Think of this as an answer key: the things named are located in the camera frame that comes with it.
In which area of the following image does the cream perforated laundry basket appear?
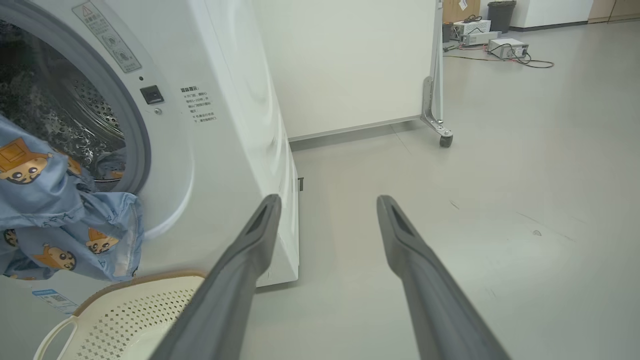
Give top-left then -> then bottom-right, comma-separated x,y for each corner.
32,270 -> 208,360

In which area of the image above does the white power supply box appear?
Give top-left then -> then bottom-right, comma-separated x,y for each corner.
487,38 -> 529,60

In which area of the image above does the black cable on floor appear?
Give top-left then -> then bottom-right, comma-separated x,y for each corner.
443,44 -> 555,69

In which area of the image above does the white partition board on casters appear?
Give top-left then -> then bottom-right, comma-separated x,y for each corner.
252,0 -> 454,148

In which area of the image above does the perforated steel drum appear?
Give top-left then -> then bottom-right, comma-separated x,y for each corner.
0,20 -> 127,182

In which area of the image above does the grey flat device box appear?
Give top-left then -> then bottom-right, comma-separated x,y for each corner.
460,31 -> 502,47

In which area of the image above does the blue energy label sticker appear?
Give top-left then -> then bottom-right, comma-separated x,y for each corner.
32,288 -> 80,316

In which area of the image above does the white front-load washing machine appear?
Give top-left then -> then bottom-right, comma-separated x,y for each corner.
0,0 -> 301,360

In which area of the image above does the blue cartoon print garment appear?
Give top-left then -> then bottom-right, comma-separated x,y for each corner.
0,114 -> 146,282

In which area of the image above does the black trash bin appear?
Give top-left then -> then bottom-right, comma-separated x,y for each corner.
487,0 -> 517,34

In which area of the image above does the white vented device box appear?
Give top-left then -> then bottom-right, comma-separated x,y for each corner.
452,19 -> 492,36

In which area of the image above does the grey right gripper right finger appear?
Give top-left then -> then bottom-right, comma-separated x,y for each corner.
376,194 -> 512,360

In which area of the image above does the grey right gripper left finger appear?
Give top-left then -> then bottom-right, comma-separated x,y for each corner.
150,194 -> 283,360

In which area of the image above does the grey rubber door gasket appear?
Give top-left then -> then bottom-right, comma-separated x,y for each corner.
0,0 -> 152,195

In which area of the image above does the brown cardboard box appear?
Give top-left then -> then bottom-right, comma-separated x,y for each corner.
442,0 -> 482,23

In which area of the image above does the black door latch socket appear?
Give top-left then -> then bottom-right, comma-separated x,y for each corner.
139,85 -> 165,105

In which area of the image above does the warning sticker with triangle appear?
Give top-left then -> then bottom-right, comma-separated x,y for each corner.
71,1 -> 142,74

